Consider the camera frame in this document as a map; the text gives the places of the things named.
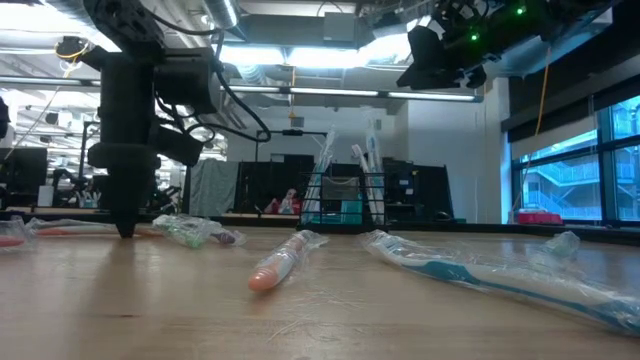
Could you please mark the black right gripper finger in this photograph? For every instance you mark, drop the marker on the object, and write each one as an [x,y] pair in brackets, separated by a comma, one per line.
[430,80]

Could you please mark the black aluminium table frame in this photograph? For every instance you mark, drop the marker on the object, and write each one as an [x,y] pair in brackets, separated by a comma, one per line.
[500,229]

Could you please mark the red tray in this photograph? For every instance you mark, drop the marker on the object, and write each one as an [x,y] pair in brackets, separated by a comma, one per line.
[540,218]

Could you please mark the grey hanging cloth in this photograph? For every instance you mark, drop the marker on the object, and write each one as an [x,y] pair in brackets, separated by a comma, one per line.
[215,190]

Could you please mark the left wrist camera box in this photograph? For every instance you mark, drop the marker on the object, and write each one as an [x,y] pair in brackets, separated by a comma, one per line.
[185,80]

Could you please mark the grey ceiling box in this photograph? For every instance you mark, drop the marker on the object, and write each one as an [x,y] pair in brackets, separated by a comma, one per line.
[340,27]

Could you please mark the blue toothbrush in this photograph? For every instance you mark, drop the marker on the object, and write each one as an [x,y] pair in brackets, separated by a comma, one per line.
[317,175]
[450,272]
[372,145]

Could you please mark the orange toothbrush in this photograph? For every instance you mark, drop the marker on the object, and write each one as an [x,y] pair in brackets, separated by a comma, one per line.
[12,241]
[65,231]
[272,270]

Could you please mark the green toothbrush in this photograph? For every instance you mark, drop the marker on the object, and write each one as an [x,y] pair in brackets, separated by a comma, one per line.
[187,235]
[562,245]

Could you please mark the ceiling light strip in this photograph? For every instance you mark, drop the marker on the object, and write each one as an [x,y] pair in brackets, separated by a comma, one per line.
[325,92]

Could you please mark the small black dome object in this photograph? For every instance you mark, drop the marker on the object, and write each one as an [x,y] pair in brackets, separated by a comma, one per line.
[443,217]

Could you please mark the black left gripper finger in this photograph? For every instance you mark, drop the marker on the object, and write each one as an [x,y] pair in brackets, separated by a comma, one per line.
[119,195]
[136,195]

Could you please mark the purple toothbrush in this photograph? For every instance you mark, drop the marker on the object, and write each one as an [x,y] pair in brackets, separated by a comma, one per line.
[357,152]
[225,237]

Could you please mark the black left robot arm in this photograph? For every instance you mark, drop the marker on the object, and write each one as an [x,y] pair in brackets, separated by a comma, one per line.
[127,80]

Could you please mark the grey translucent cup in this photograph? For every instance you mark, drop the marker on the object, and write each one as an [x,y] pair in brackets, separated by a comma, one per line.
[340,187]

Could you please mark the black gantry stand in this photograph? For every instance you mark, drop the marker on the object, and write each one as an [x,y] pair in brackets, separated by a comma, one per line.
[292,133]

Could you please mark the black partition panel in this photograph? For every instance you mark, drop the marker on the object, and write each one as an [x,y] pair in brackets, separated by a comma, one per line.
[430,190]

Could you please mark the black monitor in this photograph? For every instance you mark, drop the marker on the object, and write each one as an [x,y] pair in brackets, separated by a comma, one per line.
[25,170]

